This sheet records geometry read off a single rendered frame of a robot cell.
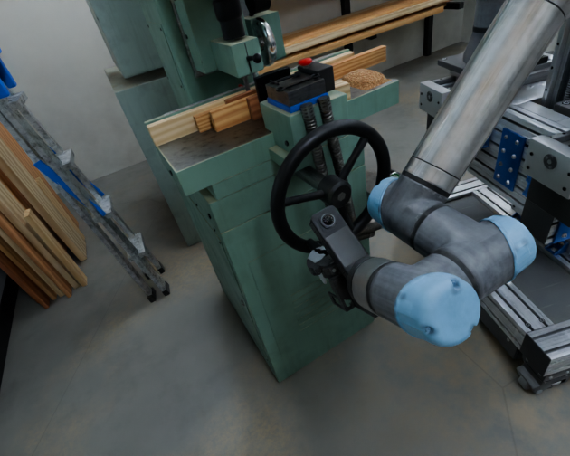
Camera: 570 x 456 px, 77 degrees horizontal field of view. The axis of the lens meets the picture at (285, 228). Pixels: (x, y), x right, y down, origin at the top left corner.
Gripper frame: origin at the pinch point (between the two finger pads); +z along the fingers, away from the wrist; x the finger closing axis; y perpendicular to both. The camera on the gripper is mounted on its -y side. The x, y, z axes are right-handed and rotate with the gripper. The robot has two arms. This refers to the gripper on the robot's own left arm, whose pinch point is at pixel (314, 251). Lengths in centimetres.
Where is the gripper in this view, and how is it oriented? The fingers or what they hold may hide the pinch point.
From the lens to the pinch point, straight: 69.6
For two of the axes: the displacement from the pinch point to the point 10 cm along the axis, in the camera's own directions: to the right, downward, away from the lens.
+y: 4.2, 8.9, 2.0
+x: 8.6, -4.6, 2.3
